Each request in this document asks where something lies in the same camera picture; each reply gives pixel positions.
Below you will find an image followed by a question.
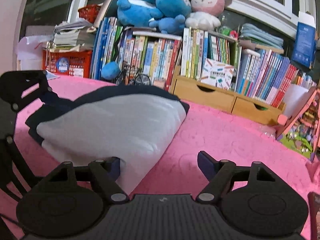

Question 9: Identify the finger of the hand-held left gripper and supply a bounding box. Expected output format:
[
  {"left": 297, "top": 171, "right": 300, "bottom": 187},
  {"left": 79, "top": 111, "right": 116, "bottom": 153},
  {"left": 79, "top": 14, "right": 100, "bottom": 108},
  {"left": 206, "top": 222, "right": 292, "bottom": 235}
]
[
  {"left": 0, "top": 135, "right": 48, "bottom": 203},
  {"left": 0, "top": 70, "right": 60, "bottom": 113}
]

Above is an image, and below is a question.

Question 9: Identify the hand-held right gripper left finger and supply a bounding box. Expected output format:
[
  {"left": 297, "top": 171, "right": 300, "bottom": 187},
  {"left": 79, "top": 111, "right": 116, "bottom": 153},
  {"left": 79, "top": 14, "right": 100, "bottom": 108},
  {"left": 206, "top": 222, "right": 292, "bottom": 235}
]
[{"left": 41, "top": 156, "right": 129, "bottom": 204}]

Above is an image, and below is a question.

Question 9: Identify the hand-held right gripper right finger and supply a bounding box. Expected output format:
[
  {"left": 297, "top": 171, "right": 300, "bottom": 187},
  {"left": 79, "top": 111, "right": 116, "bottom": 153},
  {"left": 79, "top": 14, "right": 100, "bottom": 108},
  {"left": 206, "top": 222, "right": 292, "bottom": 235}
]
[{"left": 196, "top": 150, "right": 278, "bottom": 204}]

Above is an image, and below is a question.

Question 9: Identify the navy and white jacket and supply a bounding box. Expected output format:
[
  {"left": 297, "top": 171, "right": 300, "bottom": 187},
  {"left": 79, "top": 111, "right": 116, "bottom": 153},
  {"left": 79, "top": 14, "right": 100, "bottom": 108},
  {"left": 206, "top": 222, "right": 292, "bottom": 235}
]
[{"left": 25, "top": 84, "right": 190, "bottom": 195}]

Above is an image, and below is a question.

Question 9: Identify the pink printed mat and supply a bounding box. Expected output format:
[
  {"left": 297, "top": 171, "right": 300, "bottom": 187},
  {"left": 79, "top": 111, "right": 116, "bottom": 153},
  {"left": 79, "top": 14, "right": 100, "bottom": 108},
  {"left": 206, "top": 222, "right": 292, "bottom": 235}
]
[{"left": 0, "top": 75, "right": 320, "bottom": 240}]

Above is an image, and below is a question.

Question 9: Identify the blue plush ball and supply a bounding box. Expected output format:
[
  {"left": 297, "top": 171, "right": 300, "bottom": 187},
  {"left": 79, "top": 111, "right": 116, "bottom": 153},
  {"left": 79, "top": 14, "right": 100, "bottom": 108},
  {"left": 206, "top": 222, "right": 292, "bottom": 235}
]
[{"left": 101, "top": 61, "right": 121, "bottom": 80}]

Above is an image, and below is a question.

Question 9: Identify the stack of papers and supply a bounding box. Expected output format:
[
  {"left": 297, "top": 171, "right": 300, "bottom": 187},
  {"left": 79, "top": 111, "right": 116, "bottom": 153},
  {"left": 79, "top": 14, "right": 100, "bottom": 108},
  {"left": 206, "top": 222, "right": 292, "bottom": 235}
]
[{"left": 52, "top": 18, "right": 97, "bottom": 52}]

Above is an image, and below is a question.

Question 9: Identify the wooden drawer organizer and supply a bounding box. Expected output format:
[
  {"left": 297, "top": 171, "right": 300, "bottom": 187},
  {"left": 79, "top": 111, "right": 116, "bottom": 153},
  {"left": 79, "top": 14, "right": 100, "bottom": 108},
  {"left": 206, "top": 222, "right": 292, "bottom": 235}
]
[{"left": 169, "top": 66, "right": 287, "bottom": 126}]

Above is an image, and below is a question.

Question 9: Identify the clear plastic bag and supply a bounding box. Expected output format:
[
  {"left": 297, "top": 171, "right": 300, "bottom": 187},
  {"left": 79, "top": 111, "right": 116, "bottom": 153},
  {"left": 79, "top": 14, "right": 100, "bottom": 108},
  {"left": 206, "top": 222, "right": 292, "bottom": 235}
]
[{"left": 260, "top": 125, "right": 278, "bottom": 138}]

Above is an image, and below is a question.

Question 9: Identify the row of tall blue picture books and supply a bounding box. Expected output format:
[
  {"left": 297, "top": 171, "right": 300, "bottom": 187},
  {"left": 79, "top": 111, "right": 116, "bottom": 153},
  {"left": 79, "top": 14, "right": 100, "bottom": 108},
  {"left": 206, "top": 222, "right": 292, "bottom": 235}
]
[{"left": 90, "top": 17, "right": 124, "bottom": 80}]

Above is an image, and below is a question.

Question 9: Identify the white patterned box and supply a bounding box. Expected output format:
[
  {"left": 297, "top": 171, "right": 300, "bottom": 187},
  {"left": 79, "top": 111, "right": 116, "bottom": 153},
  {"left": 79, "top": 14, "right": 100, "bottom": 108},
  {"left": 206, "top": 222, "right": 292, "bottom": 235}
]
[{"left": 200, "top": 58, "right": 235, "bottom": 88}]

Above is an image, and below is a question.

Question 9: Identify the miniature black bicycle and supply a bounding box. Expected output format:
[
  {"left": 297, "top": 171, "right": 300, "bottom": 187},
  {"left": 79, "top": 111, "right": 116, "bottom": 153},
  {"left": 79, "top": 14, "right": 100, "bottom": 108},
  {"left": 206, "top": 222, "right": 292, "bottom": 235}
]
[{"left": 114, "top": 64, "right": 152, "bottom": 87}]

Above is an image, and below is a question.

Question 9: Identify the clear plastic cup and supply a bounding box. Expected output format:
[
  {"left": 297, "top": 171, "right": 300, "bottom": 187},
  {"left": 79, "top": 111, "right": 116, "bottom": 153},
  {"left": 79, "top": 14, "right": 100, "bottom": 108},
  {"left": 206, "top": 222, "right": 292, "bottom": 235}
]
[{"left": 152, "top": 77, "right": 167, "bottom": 90}]

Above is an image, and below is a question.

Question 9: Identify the beige leaning folder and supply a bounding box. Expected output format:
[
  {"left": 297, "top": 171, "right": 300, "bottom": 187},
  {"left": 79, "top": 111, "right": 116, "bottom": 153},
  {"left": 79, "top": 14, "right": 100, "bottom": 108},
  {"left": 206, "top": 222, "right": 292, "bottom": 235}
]
[{"left": 93, "top": 0, "right": 113, "bottom": 28}]

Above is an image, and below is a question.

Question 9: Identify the pink dollhouse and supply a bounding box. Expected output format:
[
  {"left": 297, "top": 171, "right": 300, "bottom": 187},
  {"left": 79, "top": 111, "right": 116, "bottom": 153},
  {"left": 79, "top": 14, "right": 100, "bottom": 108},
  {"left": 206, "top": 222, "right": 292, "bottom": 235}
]
[{"left": 276, "top": 86, "right": 320, "bottom": 162}]

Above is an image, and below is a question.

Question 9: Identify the row of pastel slanted books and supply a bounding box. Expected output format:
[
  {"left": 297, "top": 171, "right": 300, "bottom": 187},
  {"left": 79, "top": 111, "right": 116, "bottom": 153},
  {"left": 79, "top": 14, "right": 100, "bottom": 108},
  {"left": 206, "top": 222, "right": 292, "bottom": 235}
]
[{"left": 235, "top": 49, "right": 317, "bottom": 108}]

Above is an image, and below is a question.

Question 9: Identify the white paper sheet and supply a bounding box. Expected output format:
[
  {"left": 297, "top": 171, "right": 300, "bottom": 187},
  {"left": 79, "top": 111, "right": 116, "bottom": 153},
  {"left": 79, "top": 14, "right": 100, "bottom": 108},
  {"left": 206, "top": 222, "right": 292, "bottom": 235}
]
[{"left": 282, "top": 84, "right": 310, "bottom": 117}]

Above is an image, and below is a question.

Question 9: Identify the row of green yellow books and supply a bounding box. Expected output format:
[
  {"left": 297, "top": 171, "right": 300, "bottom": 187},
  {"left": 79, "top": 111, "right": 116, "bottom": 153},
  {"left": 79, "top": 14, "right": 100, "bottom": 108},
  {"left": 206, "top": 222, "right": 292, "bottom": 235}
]
[{"left": 180, "top": 27, "right": 242, "bottom": 90}]

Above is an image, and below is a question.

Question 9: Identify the row of children's storybooks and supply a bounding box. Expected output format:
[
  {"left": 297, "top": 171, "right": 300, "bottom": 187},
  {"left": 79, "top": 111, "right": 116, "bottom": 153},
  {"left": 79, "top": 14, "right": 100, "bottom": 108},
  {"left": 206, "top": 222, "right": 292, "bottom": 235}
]
[{"left": 116, "top": 34, "right": 182, "bottom": 92}]

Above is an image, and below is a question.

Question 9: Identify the white plastic roll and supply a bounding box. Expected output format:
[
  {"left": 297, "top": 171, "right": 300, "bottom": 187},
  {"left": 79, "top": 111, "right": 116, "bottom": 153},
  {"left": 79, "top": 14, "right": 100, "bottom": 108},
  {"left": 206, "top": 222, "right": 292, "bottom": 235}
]
[{"left": 241, "top": 49, "right": 262, "bottom": 58}]

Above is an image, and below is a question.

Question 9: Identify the white flat box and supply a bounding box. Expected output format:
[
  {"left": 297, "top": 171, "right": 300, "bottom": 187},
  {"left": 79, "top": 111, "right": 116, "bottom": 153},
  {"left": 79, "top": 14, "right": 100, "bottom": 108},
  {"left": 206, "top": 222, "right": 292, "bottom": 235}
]
[{"left": 132, "top": 31, "right": 183, "bottom": 41}]

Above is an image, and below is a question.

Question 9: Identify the green pink toy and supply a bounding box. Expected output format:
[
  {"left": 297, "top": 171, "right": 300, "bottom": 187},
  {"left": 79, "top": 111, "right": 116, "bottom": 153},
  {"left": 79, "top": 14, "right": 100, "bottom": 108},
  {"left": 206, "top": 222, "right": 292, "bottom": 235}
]
[{"left": 219, "top": 26, "right": 238, "bottom": 40}]

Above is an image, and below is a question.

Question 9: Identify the stack of pale blue booklets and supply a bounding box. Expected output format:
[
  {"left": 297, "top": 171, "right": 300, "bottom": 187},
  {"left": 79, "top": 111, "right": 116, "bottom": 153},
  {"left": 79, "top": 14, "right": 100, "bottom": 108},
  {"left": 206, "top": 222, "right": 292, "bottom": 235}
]
[{"left": 240, "top": 23, "right": 285, "bottom": 51}]

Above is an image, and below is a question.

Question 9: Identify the blue carton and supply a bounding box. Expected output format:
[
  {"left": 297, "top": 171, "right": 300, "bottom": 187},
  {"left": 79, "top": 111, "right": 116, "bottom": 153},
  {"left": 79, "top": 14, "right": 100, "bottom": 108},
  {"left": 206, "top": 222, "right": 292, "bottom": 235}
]
[{"left": 291, "top": 11, "right": 317, "bottom": 69}]

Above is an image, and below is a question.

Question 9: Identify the pink white bunny plush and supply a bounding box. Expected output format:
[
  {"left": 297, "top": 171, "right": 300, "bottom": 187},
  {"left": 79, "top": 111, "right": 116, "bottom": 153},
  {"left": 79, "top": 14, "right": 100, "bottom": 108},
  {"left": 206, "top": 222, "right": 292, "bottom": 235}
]
[{"left": 185, "top": 0, "right": 233, "bottom": 31}]

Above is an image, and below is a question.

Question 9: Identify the black cable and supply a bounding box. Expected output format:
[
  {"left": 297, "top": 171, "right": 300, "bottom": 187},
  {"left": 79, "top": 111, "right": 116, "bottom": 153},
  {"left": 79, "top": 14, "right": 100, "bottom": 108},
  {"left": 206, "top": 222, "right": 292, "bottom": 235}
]
[{"left": 0, "top": 214, "right": 19, "bottom": 227}]

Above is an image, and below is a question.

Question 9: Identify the black strap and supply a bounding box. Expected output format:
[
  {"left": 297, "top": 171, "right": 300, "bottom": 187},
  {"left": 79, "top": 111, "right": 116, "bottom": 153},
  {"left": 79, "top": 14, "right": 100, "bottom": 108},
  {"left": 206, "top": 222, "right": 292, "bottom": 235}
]
[{"left": 112, "top": 26, "right": 124, "bottom": 64}]

